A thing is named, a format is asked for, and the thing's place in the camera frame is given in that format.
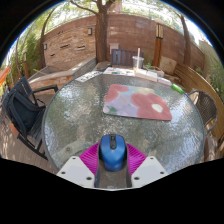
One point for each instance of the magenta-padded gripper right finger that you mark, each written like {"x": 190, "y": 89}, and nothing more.
{"x": 148, "y": 170}

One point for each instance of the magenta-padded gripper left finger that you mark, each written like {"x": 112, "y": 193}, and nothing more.
{"x": 76, "y": 171}

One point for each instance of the blue computer mouse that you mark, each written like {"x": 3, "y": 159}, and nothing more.
{"x": 112, "y": 153}

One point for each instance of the floral print mouse pad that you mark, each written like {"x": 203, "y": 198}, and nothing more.
{"x": 140, "y": 103}

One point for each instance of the black metal chair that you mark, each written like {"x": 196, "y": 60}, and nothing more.
{"x": 21, "y": 113}

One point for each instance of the brown wicker chair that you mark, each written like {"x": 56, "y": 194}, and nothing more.
{"x": 205, "y": 108}

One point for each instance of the small green bottle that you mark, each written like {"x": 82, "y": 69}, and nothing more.
{"x": 177, "y": 88}

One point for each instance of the small pale booklet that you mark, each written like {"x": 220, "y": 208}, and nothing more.
{"x": 164, "y": 81}

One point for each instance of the white thick book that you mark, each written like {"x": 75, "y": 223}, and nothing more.
{"x": 146, "y": 74}

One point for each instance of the white number plate sign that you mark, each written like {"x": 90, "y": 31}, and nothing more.
{"x": 88, "y": 76}

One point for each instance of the stone raised planter bed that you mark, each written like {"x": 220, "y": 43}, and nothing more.
{"x": 60, "y": 75}

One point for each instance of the square concrete plant pot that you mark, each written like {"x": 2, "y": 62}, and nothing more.
{"x": 156, "y": 70}

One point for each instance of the curved wooden bench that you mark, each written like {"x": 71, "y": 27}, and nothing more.
{"x": 193, "y": 80}

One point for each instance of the colourful open magazine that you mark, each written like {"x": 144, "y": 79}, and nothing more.
{"x": 118, "y": 71}

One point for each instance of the tan boulder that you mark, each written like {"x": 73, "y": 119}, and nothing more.
{"x": 168, "y": 65}

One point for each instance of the clear plastic cup with straw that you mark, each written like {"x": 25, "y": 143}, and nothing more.
{"x": 138, "y": 62}

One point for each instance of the dark wooden slatted chair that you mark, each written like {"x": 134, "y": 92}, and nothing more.
{"x": 121, "y": 57}

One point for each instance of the thin tree trunk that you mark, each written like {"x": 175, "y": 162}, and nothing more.
{"x": 186, "y": 40}

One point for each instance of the large tree trunk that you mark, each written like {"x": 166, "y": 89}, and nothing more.
{"x": 101, "y": 36}

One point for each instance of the wooden post lamp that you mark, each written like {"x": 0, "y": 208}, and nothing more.
{"x": 158, "y": 43}

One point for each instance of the white wall box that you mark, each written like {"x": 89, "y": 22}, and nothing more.
{"x": 114, "y": 47}

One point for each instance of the black wall lamp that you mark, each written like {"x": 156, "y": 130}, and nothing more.
{"x": 90, "y": 31}
{"x": 45, "y": 46}

